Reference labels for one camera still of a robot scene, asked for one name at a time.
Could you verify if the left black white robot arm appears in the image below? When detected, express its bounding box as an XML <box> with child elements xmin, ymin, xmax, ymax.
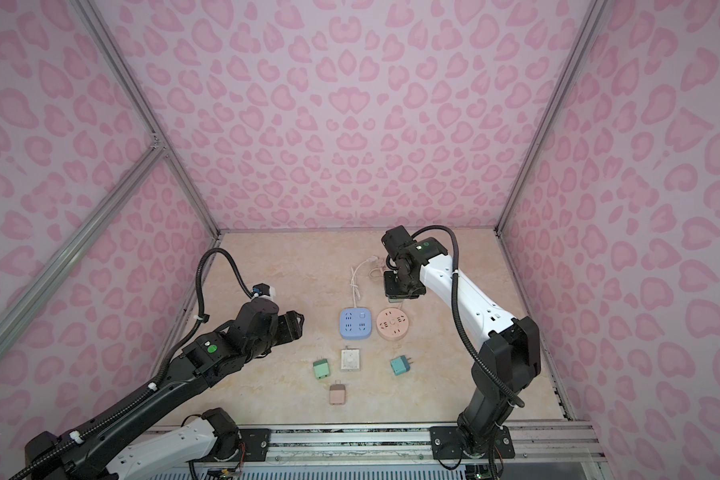
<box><xmin>15</xmin><ymin>247</ymin><xmax>305</xmax><ymax>479</ymax></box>

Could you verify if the diagonal aluminium frame bar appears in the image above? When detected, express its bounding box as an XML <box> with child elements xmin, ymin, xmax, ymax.
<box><xmin>0</xmin><ymin>141</ymin><xmax>165</xmax><ymax>361</ymax></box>

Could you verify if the teal plug adapter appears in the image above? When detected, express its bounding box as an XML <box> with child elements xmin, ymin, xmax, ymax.
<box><xmin>390</xmin><ymin>355</ymin><xmax>411</xmax><ymax>376</ymax></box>

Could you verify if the blue square power strip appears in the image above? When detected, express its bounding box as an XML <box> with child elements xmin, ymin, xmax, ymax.
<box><xmin>339</xmin><ymin>307</ymin><xmax>373</xmax><ymax>341</ymax></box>

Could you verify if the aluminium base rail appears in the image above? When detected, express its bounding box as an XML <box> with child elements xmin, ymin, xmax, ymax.
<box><xmin>89</xmin><ymin>419</ymin><xmax>607</xmax><ymax>472</ymax></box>

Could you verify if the white power strip cable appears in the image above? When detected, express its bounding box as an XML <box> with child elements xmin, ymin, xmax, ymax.
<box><xmin>349</xmin><ymin>256</ymin><xmax>380</xmax><ymax>310</ymax></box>

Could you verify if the light green plug adapter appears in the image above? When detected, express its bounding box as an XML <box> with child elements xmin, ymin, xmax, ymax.
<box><xmin>312</xmin><ymin>359</ymin><xmax>331</xmax><ymax>380</ymax></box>

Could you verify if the pink plug adapter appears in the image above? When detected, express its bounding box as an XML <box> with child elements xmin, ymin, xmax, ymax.
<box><xmin>328</xmin><ymin>383</ymin><xmax>347</xmax><ymax>405</ymax></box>

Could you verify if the white square plug adapter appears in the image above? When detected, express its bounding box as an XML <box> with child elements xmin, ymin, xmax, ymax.
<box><xmin>340</xmin><ymin>348</ymin><xmax>361</xmax><ymax>371</ymax></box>

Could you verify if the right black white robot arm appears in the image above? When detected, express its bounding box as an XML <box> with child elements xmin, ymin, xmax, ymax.
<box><xmin>381</xmin><ymin>225</ymin><xmax>541</xmax><ymax>462</ymax></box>

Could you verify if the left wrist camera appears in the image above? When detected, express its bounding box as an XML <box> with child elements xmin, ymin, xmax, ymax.
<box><xmin>251</xmin><ymin>283</ymin><xmax>276</xmax><ymax>301</ymax></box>

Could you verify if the pink round power strip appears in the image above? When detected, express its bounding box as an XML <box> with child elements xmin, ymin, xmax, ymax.
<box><xmin>376</xmin><ymin>308</ymin><xmax>410</xmax><ymax>341</ymax></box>

